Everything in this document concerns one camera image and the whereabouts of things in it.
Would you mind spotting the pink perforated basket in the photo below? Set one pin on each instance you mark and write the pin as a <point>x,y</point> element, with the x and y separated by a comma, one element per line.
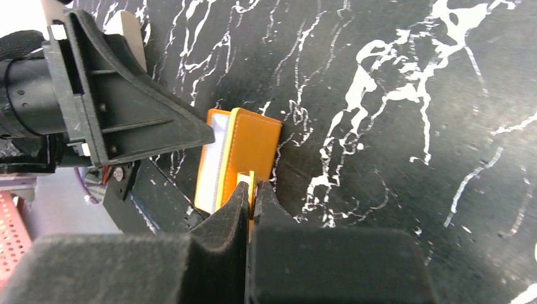
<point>15,239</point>

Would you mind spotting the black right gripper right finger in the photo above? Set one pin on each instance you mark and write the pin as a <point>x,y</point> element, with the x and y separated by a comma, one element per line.
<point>296,263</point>

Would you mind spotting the orange leather card holder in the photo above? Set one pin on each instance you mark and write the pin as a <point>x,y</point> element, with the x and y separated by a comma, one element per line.
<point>243,151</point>

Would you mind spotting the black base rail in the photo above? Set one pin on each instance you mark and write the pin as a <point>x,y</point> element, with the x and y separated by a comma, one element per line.
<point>139,198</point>

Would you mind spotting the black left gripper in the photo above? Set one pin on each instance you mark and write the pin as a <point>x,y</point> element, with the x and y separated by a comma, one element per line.
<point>90,87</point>

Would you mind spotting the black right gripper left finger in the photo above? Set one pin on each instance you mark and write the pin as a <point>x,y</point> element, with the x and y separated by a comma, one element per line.
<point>205,265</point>

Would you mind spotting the white whiteboard eraser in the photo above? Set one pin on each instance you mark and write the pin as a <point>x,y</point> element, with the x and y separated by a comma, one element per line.
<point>127,25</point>

